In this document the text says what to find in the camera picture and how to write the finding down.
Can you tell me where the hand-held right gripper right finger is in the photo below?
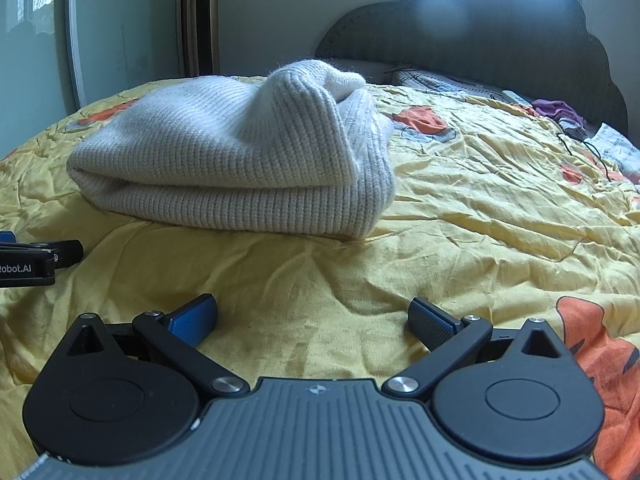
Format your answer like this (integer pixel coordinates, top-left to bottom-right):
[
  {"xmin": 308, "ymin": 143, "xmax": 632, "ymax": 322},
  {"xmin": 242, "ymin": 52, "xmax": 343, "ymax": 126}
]
[{"xmin": 382, "ymin": 297, "xmax": 566, "ymax": 402}]

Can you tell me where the white printed cloth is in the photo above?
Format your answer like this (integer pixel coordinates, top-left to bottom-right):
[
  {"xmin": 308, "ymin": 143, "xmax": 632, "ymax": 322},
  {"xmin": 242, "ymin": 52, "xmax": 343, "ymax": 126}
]
[{"xmin": 590, "ymin": 122, "xmax": 640, "ymax": 183}]

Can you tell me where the thin black cable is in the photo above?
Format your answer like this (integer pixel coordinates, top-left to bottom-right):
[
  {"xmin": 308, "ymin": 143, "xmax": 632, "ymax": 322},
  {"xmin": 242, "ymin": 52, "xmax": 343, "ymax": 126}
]
[{"xmin": 556, "ymin": 132, "xmax": 613, "ymax": 181}]

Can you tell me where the glass sliding door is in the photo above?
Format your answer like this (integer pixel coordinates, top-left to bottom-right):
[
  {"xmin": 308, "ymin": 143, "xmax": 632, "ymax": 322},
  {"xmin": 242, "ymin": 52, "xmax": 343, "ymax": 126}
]
[{"xmin": 0, "ymin": 0, "xmax": 83, "ymax": 161}]

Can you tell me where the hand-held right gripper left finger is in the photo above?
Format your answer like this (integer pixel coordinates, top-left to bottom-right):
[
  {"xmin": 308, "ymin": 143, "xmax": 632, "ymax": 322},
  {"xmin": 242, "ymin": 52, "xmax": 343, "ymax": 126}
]
[{"xmin": 66, "ymin": 294, "xmax": 250, "ymax": 402}]

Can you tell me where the patterned pillow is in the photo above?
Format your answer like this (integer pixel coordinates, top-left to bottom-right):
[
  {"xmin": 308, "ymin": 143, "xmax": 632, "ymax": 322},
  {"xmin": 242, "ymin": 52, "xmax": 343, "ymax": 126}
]
[{"xmin": 390, "ymin": 67, "xmax": 536, "ymax": 106}]

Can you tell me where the white knit sweater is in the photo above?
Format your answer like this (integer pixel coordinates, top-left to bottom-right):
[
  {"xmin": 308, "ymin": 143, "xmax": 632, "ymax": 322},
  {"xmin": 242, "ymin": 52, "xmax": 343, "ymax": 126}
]
[{"xmin": 66, "ymin": 59, "xmax": 396, "ymax": 240}]

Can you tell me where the yellow printed quilt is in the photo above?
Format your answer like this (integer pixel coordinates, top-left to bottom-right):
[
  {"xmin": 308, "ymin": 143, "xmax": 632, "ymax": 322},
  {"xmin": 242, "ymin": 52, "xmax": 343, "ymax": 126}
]
[{"xmin": 0, "ymin": 76, "xmax": 640, "ymax": 480}]

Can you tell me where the grey padded headboard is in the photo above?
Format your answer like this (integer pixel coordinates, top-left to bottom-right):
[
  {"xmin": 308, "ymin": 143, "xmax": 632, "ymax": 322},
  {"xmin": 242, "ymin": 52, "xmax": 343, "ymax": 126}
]
[{"xmin": 315, "ymin": 0, "xmax": 630, "ymax": 133}]

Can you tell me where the standing air conditioner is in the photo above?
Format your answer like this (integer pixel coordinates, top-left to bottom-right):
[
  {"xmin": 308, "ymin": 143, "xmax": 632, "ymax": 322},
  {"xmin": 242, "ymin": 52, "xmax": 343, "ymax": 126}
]
[{"xmin": 180, "ymin": 0, "xmax": 221, "ymax": 78}]

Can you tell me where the purple cloth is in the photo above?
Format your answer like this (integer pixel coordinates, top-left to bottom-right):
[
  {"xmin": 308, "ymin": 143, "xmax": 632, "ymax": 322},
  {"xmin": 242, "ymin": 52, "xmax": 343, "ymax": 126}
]
[{"xmin": 531, "ymin": 99, "xmax": 586, "ymax": 123}]

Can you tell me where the grey cloth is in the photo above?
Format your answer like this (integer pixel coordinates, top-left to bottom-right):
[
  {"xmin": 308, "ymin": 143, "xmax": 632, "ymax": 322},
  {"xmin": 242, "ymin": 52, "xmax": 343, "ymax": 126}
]
[{"xmin": 557, "ymin": 117, "xmax": 589, "ymax": 142}]

